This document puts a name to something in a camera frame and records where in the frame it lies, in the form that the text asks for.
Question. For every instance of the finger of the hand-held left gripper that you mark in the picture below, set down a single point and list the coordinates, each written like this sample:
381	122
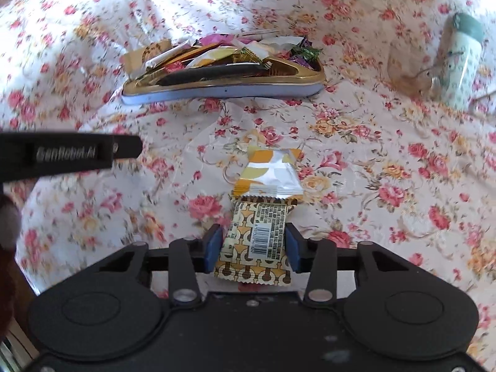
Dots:
128	147

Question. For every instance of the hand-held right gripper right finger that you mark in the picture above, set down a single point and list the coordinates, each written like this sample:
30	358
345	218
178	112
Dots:
294	252

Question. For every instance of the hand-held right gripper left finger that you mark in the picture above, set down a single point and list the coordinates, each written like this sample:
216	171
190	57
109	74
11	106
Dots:
213	251

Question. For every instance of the brown patterned snack packet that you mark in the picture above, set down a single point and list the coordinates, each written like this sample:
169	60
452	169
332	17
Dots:
254	240

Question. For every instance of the orange white snack packet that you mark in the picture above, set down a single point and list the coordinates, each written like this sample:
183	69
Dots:
269	172

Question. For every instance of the pile of assorted snacks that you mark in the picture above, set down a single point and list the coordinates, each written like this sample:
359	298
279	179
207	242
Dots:
217	56

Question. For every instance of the floral bed sheet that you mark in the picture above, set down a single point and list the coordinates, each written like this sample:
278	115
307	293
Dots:
368	182

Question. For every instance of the boat-shaped white gold tin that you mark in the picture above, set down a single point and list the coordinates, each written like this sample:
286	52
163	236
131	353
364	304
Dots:
232	85

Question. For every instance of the clear glass cup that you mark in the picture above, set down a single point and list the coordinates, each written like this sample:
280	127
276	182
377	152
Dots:
412	71

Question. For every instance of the metal spoon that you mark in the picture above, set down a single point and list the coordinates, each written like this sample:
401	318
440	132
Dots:
426	73

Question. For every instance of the thin metal rod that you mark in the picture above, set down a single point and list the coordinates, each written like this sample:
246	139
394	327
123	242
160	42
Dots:
484	97

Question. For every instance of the teal lidded patterned bottle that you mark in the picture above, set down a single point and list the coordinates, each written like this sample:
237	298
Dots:
463	62

